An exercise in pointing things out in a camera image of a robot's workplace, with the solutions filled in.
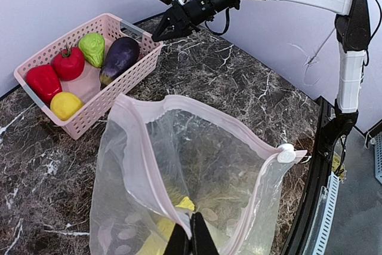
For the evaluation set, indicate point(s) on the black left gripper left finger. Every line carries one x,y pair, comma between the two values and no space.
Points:
178,243

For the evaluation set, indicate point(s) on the red toy tomato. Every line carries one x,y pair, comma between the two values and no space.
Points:
69,64

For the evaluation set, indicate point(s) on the white slotted cable duct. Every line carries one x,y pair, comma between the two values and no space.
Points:
330,200

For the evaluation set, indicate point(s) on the yellow toy lemon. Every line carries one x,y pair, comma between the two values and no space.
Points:
65,104

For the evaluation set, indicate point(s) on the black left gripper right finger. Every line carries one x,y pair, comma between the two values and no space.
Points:
201,241

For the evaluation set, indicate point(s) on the clear zip top bag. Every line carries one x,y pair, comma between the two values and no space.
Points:
160,162

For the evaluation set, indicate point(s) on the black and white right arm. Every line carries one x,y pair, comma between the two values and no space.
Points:
322,45

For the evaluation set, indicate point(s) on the green toy chayote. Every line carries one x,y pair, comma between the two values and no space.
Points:
92,46

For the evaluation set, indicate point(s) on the pink perforated plastic basket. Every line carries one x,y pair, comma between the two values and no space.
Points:
97,100

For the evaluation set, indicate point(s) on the black curved front rail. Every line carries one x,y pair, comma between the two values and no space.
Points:
317,178

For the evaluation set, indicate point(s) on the red toy bell pepper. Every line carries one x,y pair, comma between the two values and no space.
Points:
44,81

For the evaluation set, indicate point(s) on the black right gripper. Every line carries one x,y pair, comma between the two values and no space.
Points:
180,21

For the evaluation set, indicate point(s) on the purple toy eggplant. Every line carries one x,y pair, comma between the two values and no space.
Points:
122,55

